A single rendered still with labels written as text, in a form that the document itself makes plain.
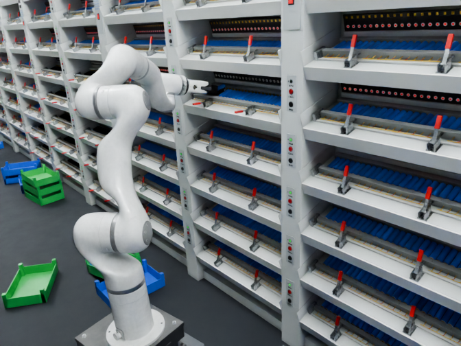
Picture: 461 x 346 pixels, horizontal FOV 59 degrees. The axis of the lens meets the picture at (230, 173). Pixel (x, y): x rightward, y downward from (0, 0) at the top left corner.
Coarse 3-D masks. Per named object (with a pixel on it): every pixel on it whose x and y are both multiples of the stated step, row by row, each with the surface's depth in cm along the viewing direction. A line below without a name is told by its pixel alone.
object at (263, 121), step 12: (252, 84) 174; (264, 84) 169; (276, 84) 164; (180, 96) 186; (192, 96) 188; (192, 108) 184; (204, 108) 176; (216, 108) 172; (228, 108) 168; (240, 108) 165; (228, 120) 167; (240, 120) 161; (252, 120) 155; (264, 120) 150; (276, 120) 147; (276, 132) 149
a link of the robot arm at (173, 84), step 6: (162, 78) 159; (168, 78) 161; (174, 78) 163; (180, 78) 165; (168, 84) 161; (174, 84) 163; (180, 84) 165; (168, 90) 161; (174, 90) 163; (180, 90) 166
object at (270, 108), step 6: (198, 96) 185; (204, 96) 181; (210, 96) 179; (216, 96) 177; (222, 102) 173; (228, 102) 170; (234, 102) 168; (240, 102) 164; (246, 102) 162; (252, 102) 161; (246, 108) 161; (258, 108) 158; (264, 108) 156; (270, 108) 153; (276, 108) 150; (276, 114) 149
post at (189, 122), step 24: (168, 0) 175; (192, 24) 181; (168, 48) 184; (192, 72) 187; (192, 120) 193; (216, 120) 203; (192, 168) 200; (192, 192) 204; (192, 240) 214; (192, 264) 221
